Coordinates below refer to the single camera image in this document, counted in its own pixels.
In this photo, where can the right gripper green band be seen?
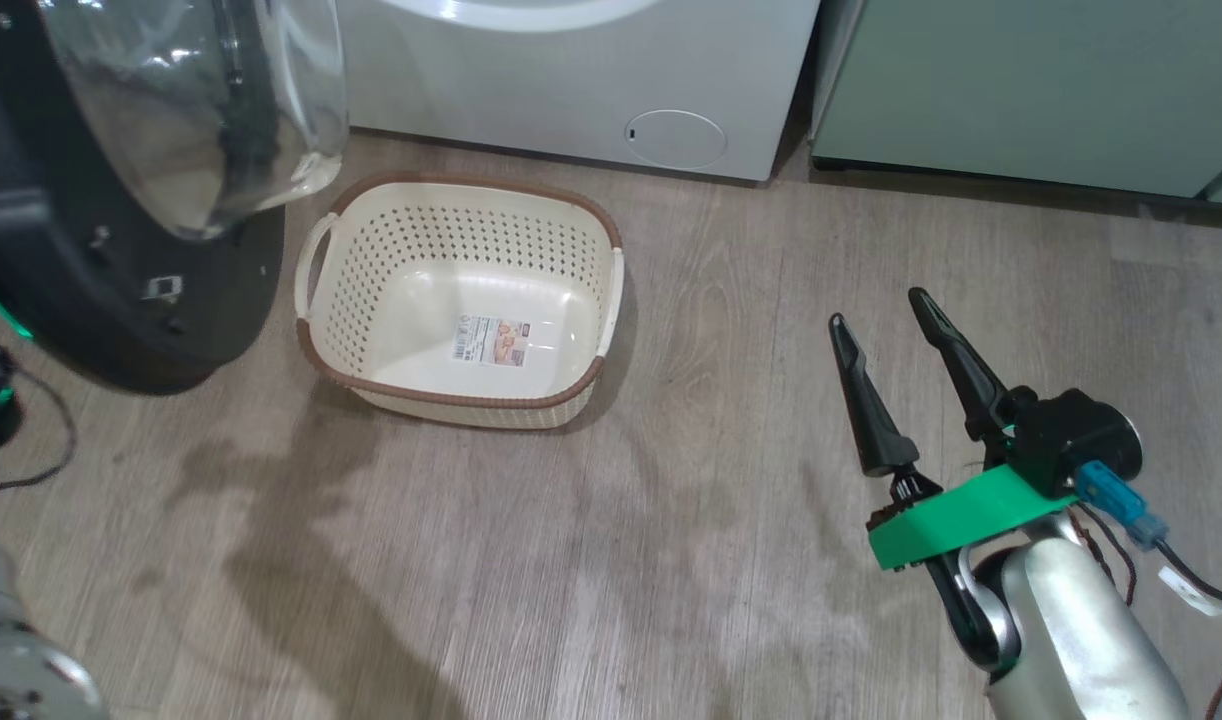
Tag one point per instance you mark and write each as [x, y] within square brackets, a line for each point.
[951, 520]

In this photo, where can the dark grey round washer door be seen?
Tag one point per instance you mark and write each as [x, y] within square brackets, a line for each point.
[121, 320]

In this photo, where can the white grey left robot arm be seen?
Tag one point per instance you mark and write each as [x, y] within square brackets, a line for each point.
[11, 650]

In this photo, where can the paper label inside basket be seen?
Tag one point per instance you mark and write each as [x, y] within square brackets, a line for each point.
[493, 340]

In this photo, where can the cream perforated laundry basket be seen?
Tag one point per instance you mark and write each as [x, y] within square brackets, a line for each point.
[451, 400]

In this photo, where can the white front-load washing machine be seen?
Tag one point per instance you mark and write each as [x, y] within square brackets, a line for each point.
[531, 90]

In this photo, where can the pale green plain cabinet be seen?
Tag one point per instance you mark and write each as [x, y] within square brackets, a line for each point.
[1021, 90]

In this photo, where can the round washer filter cover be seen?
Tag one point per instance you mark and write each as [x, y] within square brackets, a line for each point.
[676, 140]

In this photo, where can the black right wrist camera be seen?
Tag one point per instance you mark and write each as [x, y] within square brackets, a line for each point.
[1071, 435]

